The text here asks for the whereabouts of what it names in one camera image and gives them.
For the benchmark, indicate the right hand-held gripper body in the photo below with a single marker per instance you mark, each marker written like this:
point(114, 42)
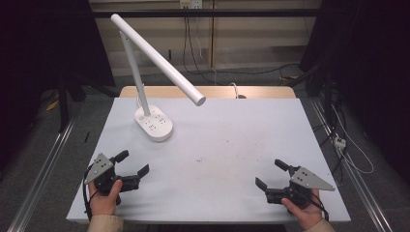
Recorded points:
point(307, 181)

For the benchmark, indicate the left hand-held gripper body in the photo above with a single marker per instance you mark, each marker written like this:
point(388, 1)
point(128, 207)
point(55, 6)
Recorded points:
point(102, 169)

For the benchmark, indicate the person's right hand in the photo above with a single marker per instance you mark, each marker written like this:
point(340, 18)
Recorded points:
point(307, 215)

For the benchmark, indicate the person's left hand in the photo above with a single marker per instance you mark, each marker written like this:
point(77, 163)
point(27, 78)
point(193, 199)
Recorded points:
point(103, 203)

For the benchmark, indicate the white desk lamp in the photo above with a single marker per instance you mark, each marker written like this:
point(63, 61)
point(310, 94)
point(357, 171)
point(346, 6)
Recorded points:
point(155, 125)

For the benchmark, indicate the white power strip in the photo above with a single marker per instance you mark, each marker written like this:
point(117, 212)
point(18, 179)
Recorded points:
point(340, 142)

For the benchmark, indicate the white table mat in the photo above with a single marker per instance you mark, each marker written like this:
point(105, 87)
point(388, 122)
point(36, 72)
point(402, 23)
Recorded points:
point(209, 145)

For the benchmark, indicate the black stand leg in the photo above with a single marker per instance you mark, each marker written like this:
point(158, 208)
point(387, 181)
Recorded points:
point(63, 106)

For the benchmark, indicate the black curtain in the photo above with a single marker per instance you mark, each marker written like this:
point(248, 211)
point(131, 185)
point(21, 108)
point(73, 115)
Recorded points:
point(45, 45)
point(370, 64)

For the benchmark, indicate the black horizontal bar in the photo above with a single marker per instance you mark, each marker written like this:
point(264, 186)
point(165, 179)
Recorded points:
point(206, 13)

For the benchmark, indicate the metal floor rail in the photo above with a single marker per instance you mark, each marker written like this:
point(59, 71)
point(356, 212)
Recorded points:
point(42, 175)
point(357, 179)

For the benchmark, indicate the white wall outlet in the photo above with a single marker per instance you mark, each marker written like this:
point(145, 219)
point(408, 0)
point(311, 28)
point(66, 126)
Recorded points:
point(190, 3)

